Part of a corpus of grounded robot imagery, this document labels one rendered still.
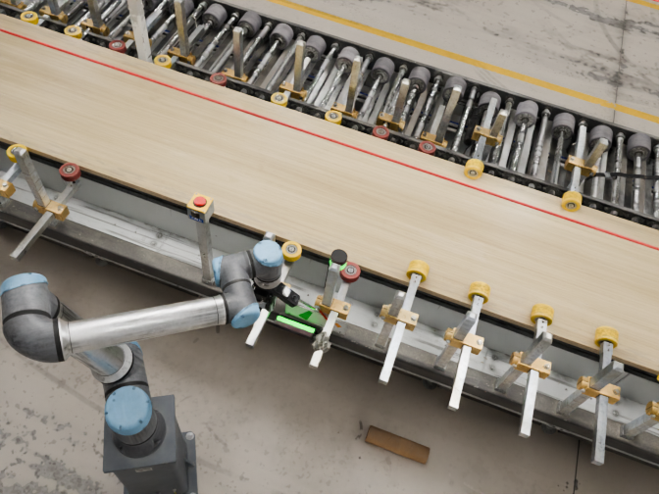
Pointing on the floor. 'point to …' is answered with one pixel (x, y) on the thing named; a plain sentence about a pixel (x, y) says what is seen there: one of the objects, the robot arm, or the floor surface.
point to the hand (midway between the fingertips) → (272, 309)
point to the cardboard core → (397, 444)
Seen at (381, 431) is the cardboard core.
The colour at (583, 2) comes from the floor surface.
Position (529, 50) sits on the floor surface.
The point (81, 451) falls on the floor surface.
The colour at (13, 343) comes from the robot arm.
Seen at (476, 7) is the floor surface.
